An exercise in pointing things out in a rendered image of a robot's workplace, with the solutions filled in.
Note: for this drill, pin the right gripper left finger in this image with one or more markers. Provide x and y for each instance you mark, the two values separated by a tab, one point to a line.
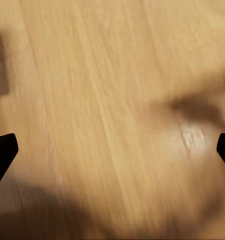
8	150

